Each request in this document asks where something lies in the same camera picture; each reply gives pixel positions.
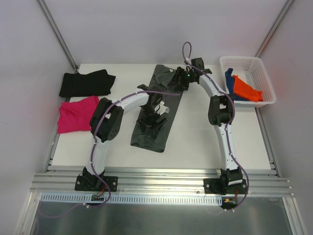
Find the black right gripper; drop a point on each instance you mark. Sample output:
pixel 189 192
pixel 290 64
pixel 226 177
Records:
pixel 178 78

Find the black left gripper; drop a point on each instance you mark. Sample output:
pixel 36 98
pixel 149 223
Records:
pixel 150 120

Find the grey t shirt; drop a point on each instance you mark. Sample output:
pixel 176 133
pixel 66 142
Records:
pixel 155 138

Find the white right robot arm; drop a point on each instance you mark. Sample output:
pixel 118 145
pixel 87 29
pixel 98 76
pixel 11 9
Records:
pixel 221 114

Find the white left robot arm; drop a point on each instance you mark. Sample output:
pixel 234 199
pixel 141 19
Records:
pixel 106 121

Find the blue t shirt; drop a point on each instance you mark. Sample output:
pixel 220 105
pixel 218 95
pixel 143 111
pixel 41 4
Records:
pixel 230 84

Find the orange t shirt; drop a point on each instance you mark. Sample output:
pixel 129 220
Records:
pixel 245 92

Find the black folded t shirt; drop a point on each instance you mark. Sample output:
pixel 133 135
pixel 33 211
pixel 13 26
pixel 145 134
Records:
pixel 97 83

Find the white plastic basket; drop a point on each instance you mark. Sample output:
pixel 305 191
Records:
pixel 252 71

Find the pink folded t shirt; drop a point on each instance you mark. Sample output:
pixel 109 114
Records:
pixel 75 116

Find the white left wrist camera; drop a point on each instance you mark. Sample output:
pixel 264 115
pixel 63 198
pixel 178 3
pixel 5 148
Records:
pixel 162 109

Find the aluminium mounting rail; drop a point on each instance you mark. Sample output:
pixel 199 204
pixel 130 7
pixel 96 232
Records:
pixel 262 183

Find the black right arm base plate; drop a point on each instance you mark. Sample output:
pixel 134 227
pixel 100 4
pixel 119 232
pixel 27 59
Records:
pixel 217 186

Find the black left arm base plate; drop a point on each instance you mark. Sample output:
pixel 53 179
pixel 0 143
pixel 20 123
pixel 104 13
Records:
pixel 82 184

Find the right aluminium corner post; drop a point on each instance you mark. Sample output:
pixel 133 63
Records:
pixel 287 6

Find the aluminium corner post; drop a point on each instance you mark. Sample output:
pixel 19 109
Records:
pixel 57 33
pixel 287 6

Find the white slotted cable duct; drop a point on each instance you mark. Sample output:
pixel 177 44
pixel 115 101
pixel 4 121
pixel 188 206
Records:
pixel 132 199

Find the left aluminium corner post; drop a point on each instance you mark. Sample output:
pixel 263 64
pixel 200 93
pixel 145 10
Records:
pixel 57 33

